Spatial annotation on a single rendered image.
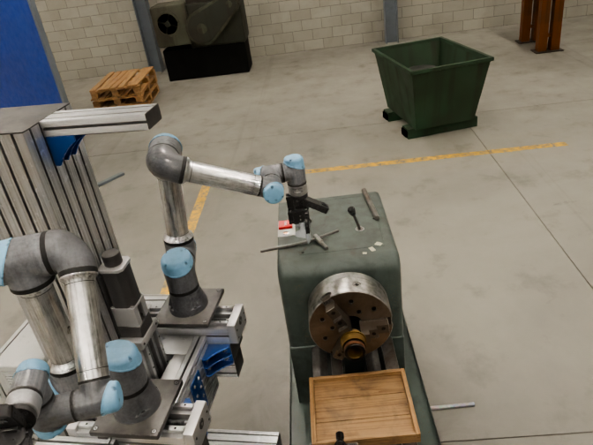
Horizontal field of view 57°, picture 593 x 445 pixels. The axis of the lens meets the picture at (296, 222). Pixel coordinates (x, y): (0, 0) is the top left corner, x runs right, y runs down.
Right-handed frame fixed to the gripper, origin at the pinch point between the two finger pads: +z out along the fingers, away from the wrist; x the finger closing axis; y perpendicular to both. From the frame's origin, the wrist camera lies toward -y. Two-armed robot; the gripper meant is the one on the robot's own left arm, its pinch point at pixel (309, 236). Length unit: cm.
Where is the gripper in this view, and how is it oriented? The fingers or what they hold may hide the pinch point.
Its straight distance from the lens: 221.6
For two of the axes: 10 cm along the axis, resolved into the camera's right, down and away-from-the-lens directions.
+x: 0.1, 4.9, -8.7
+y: -9.9, 1.2, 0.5
